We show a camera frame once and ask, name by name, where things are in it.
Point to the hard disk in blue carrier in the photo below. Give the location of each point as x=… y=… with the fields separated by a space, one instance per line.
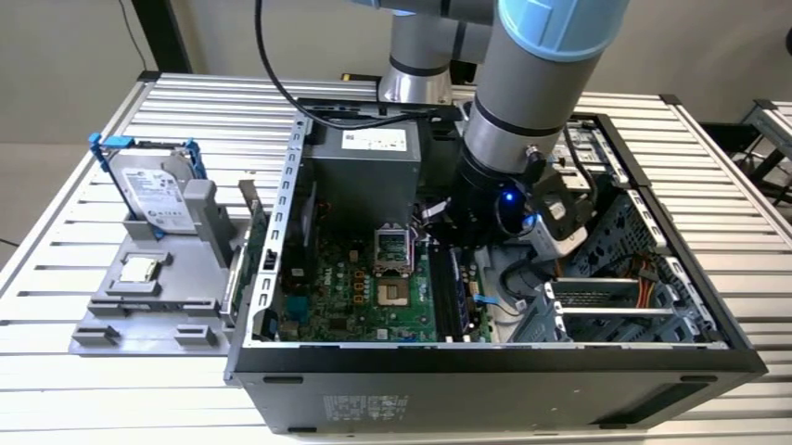
x=148 y=194

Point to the black case fan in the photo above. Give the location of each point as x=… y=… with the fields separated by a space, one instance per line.
x=307 y=241

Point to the green graphics card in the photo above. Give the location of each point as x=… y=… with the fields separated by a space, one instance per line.
x=249 y=241

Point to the grey power supply box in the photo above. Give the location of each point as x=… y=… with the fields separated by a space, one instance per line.
x=364 y=185

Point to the black PC case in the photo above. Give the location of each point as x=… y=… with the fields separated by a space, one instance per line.
x=432 y=398

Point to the yellow black tag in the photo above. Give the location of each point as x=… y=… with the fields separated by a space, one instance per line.
x=348 y=77

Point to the grey parts rack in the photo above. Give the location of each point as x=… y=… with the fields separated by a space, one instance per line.
x=185 y=283

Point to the black RAM slot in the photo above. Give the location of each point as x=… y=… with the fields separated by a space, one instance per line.
x=446 y=296
x=438 y=296

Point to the silver CPU chip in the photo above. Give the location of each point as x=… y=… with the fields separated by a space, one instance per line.
x=137 y=272

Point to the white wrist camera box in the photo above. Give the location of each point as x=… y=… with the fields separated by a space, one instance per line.
x=559 y=241

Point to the black metal frame post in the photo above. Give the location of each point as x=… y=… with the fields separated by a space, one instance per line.
x=161 y=32

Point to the thin metal locking lever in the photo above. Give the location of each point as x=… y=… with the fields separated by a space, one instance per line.
x=414 y=252

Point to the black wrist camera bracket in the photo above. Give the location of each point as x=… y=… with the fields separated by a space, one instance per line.
x=559 y=204

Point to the slatted metal side table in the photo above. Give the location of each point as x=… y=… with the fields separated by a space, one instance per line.
x=766 y=116

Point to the CPU socket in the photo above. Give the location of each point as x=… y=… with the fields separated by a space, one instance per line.
x=394 y=292

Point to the RAM stick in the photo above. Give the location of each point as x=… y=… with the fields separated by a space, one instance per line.
x=150 y=306
x=456 y=287

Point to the silver disk bay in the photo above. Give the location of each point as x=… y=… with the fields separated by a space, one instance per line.
x=594 y=289

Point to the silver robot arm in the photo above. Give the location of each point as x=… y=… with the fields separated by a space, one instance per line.
x=531 y=92

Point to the green motherboard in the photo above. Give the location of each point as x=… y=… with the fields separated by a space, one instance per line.
x=395 y=324

